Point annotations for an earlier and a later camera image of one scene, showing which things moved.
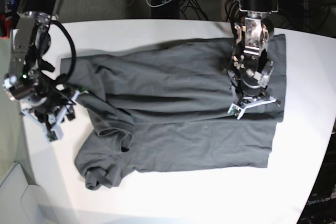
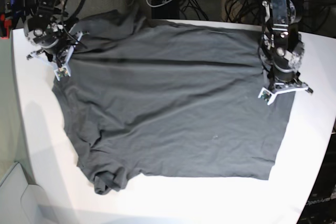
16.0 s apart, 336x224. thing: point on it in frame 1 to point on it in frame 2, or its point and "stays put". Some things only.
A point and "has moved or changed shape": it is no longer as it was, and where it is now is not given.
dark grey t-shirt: [166, 110] has moved or changed shape
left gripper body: [51, 118] to [59, 55]
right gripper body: [238, 109] to [282, 86]
